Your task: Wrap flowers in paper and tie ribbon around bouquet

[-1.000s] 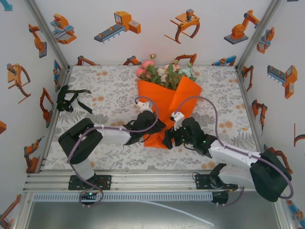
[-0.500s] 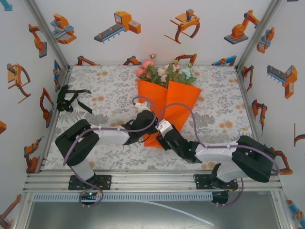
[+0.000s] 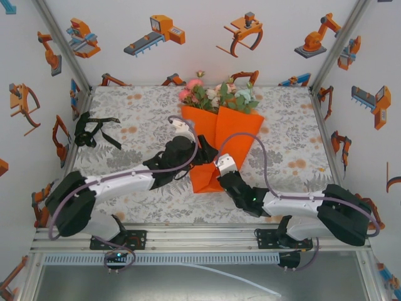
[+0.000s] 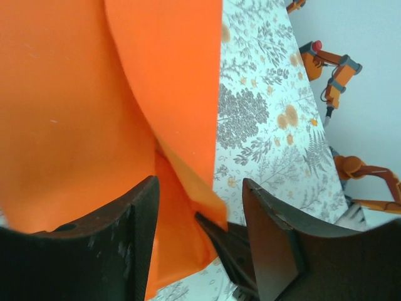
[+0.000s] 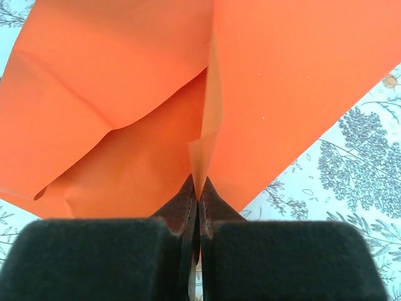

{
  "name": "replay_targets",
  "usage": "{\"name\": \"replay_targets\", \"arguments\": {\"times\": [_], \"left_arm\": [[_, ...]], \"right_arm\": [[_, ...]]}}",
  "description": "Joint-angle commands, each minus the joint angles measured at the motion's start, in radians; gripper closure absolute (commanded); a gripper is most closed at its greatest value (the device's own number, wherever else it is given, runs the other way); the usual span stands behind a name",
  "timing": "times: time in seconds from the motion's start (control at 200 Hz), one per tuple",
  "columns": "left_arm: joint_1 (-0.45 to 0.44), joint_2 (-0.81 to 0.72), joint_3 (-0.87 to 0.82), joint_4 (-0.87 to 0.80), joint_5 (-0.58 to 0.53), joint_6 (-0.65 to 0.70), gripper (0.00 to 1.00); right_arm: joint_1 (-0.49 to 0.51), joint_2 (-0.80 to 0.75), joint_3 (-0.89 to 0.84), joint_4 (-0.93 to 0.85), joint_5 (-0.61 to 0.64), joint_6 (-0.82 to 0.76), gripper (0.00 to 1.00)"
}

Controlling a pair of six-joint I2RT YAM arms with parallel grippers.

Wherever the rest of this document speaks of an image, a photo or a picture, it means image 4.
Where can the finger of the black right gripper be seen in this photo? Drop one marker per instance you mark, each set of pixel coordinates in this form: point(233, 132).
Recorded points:
point(232, 251)

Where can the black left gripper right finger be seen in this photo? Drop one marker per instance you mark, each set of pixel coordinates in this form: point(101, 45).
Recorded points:
point(329, 269)

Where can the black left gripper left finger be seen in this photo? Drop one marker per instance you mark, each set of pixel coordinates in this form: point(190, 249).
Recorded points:
point(62, 266)

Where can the orange wrapping paper sheet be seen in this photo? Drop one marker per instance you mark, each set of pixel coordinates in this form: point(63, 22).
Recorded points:
point(94, 94)

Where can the floral patterned tablecloth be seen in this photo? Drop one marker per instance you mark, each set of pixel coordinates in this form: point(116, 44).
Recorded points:
point(266, 141)

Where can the aluminium table side rail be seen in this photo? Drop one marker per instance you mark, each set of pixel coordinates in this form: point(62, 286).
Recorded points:
point(354, 214)

